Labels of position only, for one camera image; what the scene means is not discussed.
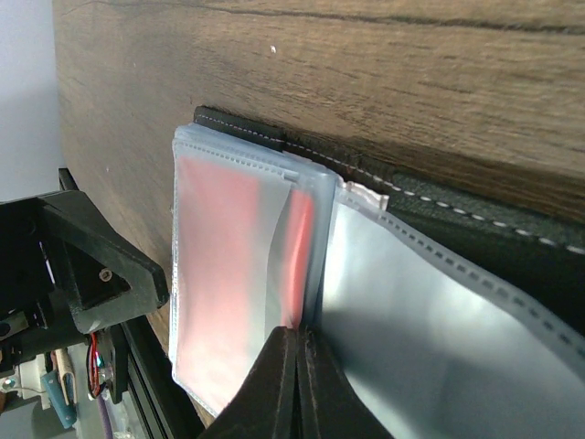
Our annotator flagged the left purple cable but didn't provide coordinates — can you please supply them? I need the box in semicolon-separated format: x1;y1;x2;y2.
96;395;113;439

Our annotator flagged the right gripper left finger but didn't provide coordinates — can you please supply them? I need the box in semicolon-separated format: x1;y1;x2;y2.
200;327;297;438

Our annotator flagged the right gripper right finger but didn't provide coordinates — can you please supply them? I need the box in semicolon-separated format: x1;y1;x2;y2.
297;328;392;438

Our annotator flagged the red credit card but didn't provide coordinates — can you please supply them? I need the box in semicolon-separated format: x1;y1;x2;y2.
174;157;314;414

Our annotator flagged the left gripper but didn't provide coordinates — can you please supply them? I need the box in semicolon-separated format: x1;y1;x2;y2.
1;190;167;357

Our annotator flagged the black card holder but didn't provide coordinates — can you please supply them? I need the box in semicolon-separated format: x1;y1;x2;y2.
169;107;584;438

